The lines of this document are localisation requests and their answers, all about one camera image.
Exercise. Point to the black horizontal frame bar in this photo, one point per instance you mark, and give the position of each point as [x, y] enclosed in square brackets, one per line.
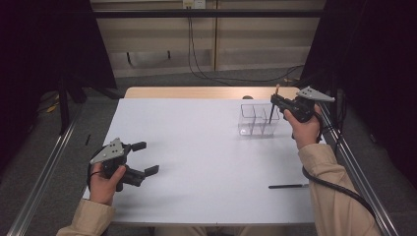
[209, 13]

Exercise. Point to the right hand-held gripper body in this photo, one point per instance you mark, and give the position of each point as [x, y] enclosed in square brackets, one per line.
[300, 108]

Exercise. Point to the white wall socket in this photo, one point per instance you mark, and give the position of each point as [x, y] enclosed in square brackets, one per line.
[194, 4]

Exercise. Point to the metal floor rail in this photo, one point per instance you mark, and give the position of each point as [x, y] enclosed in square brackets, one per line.
[360, 177]
[42, 177]

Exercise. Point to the yellow floor scrap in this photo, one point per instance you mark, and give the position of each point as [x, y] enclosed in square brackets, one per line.
[52, 107]

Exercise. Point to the person's left hand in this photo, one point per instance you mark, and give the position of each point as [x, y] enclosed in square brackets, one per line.
[103, 187]

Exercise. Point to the black curtain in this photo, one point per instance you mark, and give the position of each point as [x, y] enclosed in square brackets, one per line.
[39, 49]
[380, 65]

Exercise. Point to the dark round knob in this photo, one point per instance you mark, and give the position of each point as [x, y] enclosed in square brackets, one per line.
[247, 97]

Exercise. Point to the black stand post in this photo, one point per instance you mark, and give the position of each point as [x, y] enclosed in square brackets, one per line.
[333, 114]
[64, 108]

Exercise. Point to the black pen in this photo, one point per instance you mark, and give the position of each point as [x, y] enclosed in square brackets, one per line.
[285, 186]

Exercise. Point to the person's right hand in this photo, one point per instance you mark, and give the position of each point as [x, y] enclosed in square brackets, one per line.
[306, 132]

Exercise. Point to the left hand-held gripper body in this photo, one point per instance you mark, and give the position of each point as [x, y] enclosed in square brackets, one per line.
[109, 152]

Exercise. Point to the thin black brush orange end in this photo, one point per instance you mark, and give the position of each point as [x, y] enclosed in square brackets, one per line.
[271, 116]

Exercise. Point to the clear plastic organizer box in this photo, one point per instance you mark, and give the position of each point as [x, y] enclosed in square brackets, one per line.
[255, 131]

